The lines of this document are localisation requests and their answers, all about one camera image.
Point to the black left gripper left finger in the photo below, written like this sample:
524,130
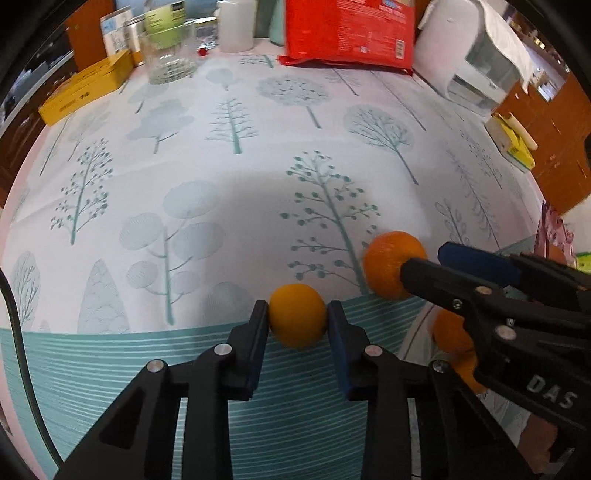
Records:
134,438

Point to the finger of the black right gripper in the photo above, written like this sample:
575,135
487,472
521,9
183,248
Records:
512,269
466,295

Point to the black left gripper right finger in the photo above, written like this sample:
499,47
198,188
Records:
372,374

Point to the small orange tangerine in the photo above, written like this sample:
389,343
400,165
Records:
383,261

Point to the small yellow-orange tangerine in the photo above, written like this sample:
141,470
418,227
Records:
298,316

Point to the pink glass fruit plate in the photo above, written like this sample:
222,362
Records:
553,239

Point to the white round leaf plate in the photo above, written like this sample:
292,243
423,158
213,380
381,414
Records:
455,433

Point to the yellow tissue pack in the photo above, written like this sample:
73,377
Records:
513,141

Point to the wooden cabinet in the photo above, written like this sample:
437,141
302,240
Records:
559,127

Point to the tree pattern tablecloth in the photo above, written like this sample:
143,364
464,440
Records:
148,223

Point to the white tabletop appliance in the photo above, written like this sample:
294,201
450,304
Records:
470,55

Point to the red snack package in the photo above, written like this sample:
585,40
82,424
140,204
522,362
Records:
346,32

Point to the white plastic bottle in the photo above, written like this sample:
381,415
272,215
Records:
236,25

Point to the yellow cardboard box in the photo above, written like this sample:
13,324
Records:
92,83

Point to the clear drinking glass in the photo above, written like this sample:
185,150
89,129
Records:
170,54

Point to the green label water bottle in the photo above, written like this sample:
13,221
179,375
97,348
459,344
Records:
163,25

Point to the small white carton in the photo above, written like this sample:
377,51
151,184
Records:
113,30

